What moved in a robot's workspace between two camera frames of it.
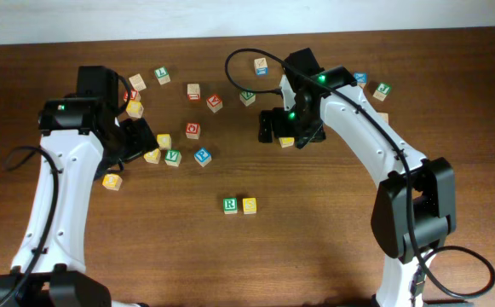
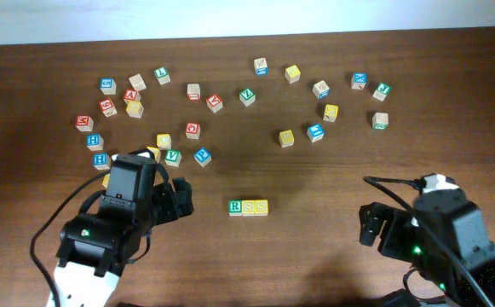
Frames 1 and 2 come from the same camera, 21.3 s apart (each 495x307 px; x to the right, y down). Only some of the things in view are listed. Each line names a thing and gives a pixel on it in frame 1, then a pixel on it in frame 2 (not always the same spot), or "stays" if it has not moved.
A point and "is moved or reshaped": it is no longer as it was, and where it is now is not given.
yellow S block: x=249 y=205 stays
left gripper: x=145 y=140 → x=172 y=211
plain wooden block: x=138 y=83 stays
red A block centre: x=215 y=102 stays
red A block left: x=134 y=93 stays
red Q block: x=192 y=130 stays
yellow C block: x=164 y=141 stays
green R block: x=230 y=205 is moved or reshaped
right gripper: x=281 y=127 → x=368 y=217
